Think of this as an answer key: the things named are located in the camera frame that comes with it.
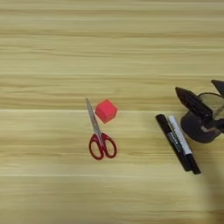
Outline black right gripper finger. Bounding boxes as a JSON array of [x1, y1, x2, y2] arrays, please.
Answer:
[[211, 79, 224, 98], [174, 86, 214, 120]]

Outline red foam cube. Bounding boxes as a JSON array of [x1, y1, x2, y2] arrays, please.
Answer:
[[94, 99, 119, 124]]

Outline black marker pen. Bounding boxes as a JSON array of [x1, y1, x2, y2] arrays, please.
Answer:
[[155, 113, 193, 172]]

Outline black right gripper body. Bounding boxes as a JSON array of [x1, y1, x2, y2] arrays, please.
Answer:
[[200, 114, 224, 134]]

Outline black mesh pen cup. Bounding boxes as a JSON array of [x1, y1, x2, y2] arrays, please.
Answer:
[[179, 92, 224, 144]]

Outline red-handled scissors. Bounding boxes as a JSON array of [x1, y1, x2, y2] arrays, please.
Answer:
[[85, 97, 118, 161]]

